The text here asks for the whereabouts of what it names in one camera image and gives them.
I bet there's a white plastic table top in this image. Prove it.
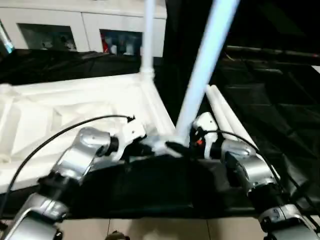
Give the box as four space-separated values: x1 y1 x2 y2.
0 70 189 194

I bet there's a white plastic table leg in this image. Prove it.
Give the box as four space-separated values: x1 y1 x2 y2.
212 86 262 152
139 0 157 82
205 84 246 137
172 0 241 147

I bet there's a black work mat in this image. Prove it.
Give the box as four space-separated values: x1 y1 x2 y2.
0 47 320 221

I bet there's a dark robot foot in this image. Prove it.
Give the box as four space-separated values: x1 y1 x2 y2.
104 230 130 240

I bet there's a white bottle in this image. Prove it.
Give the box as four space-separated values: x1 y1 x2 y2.
118 39 129 55

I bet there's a red bottle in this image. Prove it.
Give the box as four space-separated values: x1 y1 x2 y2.
101 36 110 54

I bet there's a dark metal rod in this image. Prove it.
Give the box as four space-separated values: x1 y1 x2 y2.
225 45 320 60

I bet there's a white glass-door cabinet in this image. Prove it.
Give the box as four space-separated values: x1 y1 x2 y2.
0 0 169 59

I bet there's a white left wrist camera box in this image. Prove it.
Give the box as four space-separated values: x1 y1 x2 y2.
111 120 149 162

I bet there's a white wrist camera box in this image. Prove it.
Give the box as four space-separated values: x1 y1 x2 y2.
190 112 222 160
111 120 149 162

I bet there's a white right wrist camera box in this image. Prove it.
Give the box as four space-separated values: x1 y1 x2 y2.
190 112 222 160

